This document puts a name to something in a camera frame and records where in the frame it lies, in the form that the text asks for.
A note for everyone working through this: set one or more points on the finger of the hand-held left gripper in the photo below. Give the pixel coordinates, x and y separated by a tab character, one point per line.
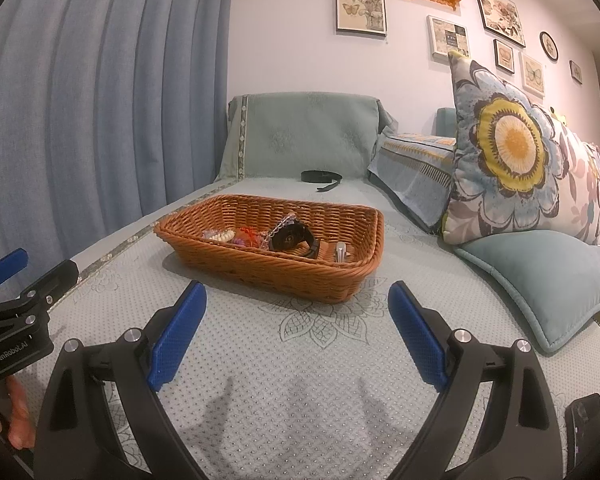
55	277
7	265

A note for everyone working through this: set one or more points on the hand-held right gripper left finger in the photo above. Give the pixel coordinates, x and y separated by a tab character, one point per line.
180	335

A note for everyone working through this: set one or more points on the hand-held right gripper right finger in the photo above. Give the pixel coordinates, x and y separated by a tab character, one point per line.
417	340

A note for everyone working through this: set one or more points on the silver hair clip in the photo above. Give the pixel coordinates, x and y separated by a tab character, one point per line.
341	252

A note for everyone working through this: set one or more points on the brown wicker basket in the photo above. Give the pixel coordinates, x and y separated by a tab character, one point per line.
290	265

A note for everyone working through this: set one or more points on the person's left hand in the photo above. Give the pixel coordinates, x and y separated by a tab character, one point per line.
17	410

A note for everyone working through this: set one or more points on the plain teal pillow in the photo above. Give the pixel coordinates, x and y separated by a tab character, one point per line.
545	280

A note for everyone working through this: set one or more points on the black wrist watch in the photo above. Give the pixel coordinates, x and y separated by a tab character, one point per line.
292	237

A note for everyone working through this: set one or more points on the striped blue-grey pillow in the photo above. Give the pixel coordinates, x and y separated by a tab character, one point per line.
415	170

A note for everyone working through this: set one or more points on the blue grey curtain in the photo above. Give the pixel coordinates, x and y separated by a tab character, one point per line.
105	110

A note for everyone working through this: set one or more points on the black smartphone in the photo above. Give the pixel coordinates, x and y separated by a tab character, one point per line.
585	430

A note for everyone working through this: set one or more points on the floral print pillow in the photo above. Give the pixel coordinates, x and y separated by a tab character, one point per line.
515	145

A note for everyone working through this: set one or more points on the teal armrest cover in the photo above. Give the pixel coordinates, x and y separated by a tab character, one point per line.
305	130

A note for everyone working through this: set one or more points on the pale framed butterfly picture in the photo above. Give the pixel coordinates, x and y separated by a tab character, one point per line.
532	75

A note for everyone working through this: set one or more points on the small black framed butterfly picture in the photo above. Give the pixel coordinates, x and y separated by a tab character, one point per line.
504	56

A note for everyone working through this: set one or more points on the white framed picture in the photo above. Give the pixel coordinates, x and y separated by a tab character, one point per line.
447	37

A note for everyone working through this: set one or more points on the tiny black framed picture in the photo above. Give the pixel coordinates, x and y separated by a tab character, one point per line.
575	71

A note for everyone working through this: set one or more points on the round black framed picture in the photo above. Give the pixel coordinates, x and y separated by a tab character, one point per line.
548	46

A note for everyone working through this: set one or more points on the large floral framed picture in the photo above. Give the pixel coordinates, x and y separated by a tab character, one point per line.
500	12

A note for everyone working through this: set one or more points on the butterfly and column framed picture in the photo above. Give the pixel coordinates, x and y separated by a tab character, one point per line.
360	5

